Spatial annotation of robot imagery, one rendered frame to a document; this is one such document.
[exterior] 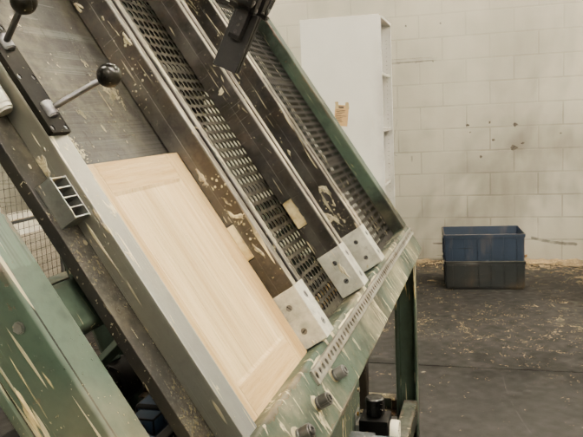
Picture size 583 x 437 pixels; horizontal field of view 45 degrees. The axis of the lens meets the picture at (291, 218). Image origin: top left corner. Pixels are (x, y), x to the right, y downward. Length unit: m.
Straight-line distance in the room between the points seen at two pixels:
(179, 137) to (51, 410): 0.74
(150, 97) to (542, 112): 5.23
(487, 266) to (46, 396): 4.83
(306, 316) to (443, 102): 5.12
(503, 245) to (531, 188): 1.11
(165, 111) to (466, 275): 4.27
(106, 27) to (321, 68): 3.71
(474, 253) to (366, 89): 1.49
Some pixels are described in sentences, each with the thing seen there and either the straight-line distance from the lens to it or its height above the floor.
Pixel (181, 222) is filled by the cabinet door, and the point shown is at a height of 1.18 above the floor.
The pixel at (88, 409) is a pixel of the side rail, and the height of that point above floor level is 1.05.
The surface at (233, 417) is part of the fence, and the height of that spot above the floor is 0.93.
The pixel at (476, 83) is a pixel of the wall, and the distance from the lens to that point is 6.43.
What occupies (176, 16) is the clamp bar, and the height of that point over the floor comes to 1.64.
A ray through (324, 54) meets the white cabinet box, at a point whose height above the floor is 1.80.
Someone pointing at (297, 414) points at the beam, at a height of 0.87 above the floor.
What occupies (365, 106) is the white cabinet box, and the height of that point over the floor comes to 1.42.
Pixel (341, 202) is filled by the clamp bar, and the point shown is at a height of 1.10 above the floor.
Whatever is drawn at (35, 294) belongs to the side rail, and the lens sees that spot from 0.86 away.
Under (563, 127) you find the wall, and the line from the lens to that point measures 6.46.
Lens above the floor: 1.36
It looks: 8 degrees down
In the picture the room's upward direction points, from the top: 3 degrees counter-clockwise
